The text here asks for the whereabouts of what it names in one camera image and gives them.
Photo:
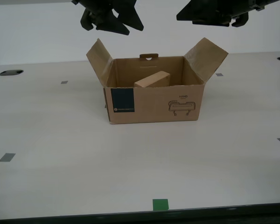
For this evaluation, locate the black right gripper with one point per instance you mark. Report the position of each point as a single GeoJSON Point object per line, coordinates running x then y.
{"type": "Point", "coordinates": [247, 5]}

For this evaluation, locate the light wooden block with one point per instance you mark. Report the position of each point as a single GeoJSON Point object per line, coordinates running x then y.
{"type": "Point", "coordinates": [151, 80]}

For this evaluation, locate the brown cardboard box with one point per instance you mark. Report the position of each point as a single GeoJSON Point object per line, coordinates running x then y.
{"type": "Point", "coordinates": [154, 107]}

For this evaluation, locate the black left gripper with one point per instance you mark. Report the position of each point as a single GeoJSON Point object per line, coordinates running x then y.
{"type": "Point", "coordinates": [95, 4]}

